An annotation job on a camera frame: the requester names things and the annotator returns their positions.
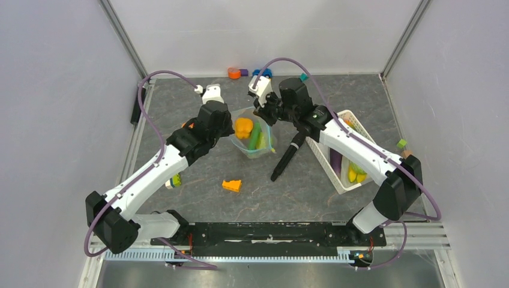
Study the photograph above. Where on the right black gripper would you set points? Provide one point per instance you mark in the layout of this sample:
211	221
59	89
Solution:
263	111

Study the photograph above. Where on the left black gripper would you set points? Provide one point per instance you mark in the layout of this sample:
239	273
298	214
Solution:
228	129

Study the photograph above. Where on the green cucumber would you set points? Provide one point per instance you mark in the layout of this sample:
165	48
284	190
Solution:
254	136

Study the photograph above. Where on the yellow bell pepper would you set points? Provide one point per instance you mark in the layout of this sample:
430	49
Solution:
243	128

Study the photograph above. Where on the clear zip top bag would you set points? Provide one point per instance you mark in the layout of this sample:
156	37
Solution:
242	145

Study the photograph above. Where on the dark purple eggplant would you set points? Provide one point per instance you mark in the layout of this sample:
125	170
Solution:
335	159

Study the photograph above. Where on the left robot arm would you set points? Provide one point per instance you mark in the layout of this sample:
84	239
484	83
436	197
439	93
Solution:
113	217

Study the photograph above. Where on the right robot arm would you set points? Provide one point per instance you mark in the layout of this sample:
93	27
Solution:
399	179

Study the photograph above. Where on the multicolour toy block stack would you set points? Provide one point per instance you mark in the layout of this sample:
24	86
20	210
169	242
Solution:
188	125

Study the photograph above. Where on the black microphone on table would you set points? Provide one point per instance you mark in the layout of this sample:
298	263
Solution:
294	146

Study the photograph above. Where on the blue toy car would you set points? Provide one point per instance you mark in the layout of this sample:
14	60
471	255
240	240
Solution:
266	73

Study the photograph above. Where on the green lego brick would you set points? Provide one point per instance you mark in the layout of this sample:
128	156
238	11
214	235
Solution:
173	182

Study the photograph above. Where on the yellow banana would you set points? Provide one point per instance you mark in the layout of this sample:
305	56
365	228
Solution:
261	143

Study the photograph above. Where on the white perforated plastic basket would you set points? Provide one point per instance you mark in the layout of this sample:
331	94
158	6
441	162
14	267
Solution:
347	181

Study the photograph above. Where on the orange green mango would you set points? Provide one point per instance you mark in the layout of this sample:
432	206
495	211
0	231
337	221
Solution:
351	124

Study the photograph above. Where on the purple block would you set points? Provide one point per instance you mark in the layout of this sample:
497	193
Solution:
244	72

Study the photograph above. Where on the orange cheese wedge toy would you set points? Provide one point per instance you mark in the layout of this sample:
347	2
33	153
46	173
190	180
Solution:
234	185

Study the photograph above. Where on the green cube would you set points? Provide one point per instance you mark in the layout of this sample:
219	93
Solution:
402	143

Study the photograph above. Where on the brown wooden cube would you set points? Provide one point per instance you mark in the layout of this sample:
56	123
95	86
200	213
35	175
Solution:
406	153

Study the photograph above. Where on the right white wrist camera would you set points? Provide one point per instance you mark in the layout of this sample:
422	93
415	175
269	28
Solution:
259	88

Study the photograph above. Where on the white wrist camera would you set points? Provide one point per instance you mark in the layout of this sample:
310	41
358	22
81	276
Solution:
210	93
259	88

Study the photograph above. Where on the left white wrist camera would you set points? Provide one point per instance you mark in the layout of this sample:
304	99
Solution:
210	93

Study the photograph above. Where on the black microphone by wall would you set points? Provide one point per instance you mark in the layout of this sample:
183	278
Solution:
136	112

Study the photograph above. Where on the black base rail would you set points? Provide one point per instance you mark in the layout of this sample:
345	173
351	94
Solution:
273	239

